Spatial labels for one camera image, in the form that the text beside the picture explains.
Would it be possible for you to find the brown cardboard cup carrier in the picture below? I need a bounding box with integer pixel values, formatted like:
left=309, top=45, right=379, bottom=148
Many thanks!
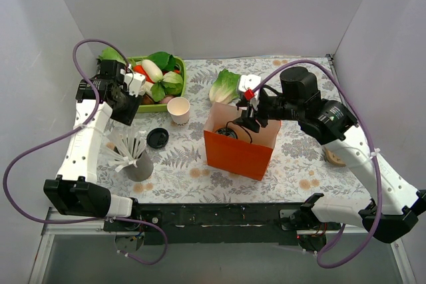
left=324, top=148, right=345, bottom=167

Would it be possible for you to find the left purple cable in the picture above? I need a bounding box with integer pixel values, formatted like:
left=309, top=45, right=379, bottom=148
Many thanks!
left=2, top=38, right=169, bottom=265

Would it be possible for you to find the loose green lettuce head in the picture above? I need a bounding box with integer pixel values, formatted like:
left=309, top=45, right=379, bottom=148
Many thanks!
left=209, top=69, right=240, bottom=104

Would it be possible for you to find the orange carrot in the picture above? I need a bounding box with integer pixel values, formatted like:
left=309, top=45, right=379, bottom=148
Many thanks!
left=133, top=65, right=153, bottom=83

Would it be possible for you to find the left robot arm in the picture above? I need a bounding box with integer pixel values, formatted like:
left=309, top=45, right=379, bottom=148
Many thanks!
left=43, top=60, right=145, bottom=231

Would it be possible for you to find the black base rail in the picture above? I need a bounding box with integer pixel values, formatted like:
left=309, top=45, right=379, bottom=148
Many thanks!
left=103, top=202, right=342, bottom=247

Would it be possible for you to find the green vegetable tray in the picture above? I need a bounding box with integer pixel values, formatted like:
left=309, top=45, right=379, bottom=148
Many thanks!
left=128, top=56, right=186, bottom=113

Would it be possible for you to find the grey straw holder cup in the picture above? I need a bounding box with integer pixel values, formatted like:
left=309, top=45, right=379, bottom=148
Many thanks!
left=123, top=150, right=154, bottom=182

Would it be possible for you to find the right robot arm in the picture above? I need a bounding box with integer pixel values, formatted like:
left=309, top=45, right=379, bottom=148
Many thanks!
left=234, top=67, right=425, bottom=243

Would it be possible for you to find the purple onion in tray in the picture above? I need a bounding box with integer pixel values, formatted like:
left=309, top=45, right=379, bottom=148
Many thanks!
left=158, top=95, right=174, bottom=104

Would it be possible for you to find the green bok choy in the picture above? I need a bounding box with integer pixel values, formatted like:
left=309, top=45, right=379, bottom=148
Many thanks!
left=145, top=51, right=184, bottom=102

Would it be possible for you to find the white radish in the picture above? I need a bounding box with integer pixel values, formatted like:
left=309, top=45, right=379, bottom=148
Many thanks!
left=141, top=59, right=163, bottom=83

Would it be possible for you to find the napa cabbage green white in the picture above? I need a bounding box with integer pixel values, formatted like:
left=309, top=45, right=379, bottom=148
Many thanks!
left=97, top=47, right=128, bottom=65

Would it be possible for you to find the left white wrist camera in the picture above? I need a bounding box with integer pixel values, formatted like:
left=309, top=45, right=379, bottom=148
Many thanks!
left=124, top=72, right=146, bottom=96

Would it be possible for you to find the black plastic cup lid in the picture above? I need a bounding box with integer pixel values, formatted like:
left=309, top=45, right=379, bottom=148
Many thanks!
left=215, top=127, right=238, bottom=140

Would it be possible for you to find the orange paper bag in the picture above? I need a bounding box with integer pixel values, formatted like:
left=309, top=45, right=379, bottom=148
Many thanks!
left=204, top=102, right=281, bottom=181

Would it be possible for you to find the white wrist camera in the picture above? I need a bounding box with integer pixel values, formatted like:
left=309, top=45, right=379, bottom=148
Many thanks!
left=124, top=72, right=146, bottom=96
left=237, top=74, right=262, bottom=110

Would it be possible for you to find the floral table mat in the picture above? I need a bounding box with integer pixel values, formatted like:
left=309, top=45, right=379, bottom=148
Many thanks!
left=97, top=57, right=367, bottom=203

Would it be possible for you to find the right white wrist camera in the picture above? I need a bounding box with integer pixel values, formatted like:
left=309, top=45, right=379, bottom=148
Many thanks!
left=237, top=74, right=262, bottom=110

